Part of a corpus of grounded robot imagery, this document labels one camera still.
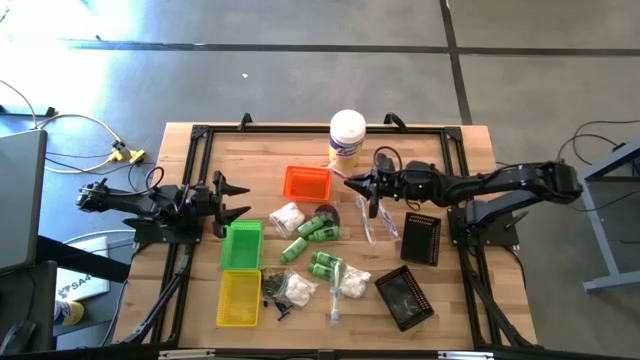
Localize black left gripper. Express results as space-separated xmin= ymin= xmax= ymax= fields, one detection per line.
xmin=196 ymin=169 xmax=252 ymax=240

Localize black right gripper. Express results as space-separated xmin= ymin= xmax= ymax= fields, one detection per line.
xmin=343 ymin=161 xmax=436 ymax=220

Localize blue toothbrush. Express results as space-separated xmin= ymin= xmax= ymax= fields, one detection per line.
xmin=377 ymin=199 xmax=403 ymax=244
xmin=328 ymin=259 xmax=346 ymax=326
xmin=354 ymin=194 xmax=377 ymax=247

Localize green plastic basket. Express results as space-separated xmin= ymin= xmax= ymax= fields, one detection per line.
xmin=220 ymin=219 xmax=264 ymax=272

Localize bag of cotton balls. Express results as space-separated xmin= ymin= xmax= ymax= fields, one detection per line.
xmin=282 ymin=272 xmax=319 ymax=309
xmin=268 ymin=201 xmax=307 ymax=239
xmin=342 ymin=264 xmax=373 ymax=300

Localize black plastic basket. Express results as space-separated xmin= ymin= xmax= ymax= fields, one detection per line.
xmin=374 ymin=264 xmax=436 ymax=333
xmin=399 ymin=211 xmax=443 ymax=267

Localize orange plastic basket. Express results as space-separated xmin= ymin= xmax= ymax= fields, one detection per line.
xmin=282 ymin=165 xmax=334 ymax=204

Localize Lysol wipes canister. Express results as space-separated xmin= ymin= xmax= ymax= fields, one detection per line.
xmin=328 ymin=108 xmax=368 ymax=171

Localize yellow plastic basket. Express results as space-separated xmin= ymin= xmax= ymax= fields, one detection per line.
xmin=215 ymin=269 xmax=263 ymax=328

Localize black table edge beam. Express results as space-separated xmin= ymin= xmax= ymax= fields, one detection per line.
xmin=0 ymin=343 xmax=640 ymax=360

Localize white printed box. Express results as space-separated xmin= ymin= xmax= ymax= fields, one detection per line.
xmin=54 ymin=236 xmax=111 ymax=302

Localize yellow and blue cup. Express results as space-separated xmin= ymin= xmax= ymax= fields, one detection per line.
xmin=53 ymin=299 xmax=85 ymax=327

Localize black floor bar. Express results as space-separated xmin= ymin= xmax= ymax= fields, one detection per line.
xmin=0 ymin=103 xmax=57 ymax=118

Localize black desk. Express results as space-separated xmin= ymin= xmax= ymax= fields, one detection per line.
xmin=0 ymin=259 xmax=59 ymax=354

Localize black computer mouse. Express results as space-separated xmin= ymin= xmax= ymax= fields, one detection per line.
xmin=0 ymin=319 xmax=37 ymax=357

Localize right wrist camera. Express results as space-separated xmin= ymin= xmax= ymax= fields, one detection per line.
xmin=374 ymin=152 xmax=399 ymax=174

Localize bag of black hair ties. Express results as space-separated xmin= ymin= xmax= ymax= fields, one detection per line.
xmin=313 ymin=202 xmax=344 ymax=229

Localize black aluminium table frame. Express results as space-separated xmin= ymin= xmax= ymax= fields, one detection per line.
xmin=119 ymin=122 xmax=539 ymax=351

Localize silver bracket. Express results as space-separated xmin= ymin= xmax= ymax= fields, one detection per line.
xmin=437 ymin=351 xmax=496 ymax=360
xmin=157 ymin=349 xmax=216 ymax=360

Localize black floor cables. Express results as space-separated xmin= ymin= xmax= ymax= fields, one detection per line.
xmin=44 ymin=149 xmax=151 ymax=177

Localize yellow floor cable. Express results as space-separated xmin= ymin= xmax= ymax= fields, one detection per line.
xmin=34 ymin=113 xmax=124 ymax=174

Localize grey metal table frame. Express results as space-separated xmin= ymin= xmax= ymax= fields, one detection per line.
xmin=579 ymin=138 xmax=640 ymax=294

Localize black floor cable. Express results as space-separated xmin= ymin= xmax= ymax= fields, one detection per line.
xmin=555 ymin=118 xmax=640 ymax=166

